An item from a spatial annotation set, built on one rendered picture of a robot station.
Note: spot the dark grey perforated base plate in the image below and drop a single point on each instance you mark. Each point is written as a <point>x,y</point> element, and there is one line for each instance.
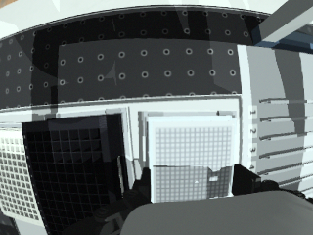
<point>123,53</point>

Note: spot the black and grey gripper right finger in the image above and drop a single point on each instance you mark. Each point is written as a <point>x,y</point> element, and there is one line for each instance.
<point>247,182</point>

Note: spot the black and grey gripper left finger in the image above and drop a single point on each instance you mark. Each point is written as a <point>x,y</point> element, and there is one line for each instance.
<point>109,219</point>

